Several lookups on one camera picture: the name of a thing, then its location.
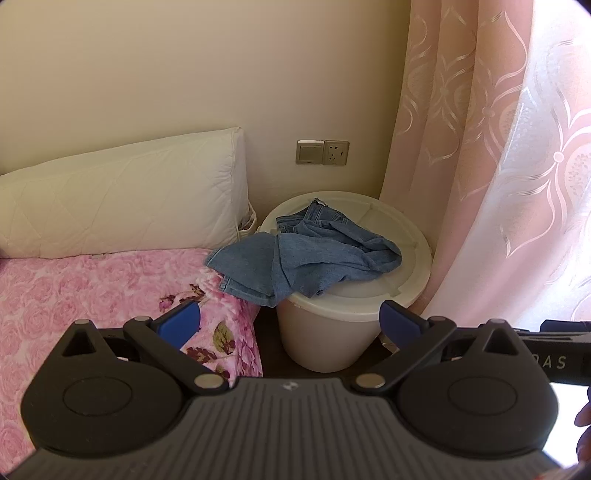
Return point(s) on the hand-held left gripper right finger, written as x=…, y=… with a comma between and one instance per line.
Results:
x=399, y=324

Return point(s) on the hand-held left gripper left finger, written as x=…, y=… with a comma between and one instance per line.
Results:
x=180, y=321

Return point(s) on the white lidded bucket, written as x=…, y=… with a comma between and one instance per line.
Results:
x=323, y=332

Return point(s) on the blue denim jeans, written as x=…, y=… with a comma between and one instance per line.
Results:
x=314, y=258

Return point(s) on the person's right hand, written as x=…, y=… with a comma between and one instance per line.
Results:
x=586, y=410

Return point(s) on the pink floral blanket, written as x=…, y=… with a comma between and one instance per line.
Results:
x=69, y=295

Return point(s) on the white quilted pillow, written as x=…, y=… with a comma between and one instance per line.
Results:
x=115, y=198

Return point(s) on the pink patterned curtain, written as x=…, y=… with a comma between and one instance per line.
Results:
x=485, y=138

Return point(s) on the beige wall socket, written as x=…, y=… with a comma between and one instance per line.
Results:
x=336, y=153

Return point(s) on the beige wall switch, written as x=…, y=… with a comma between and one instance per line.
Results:
x=310, y=152

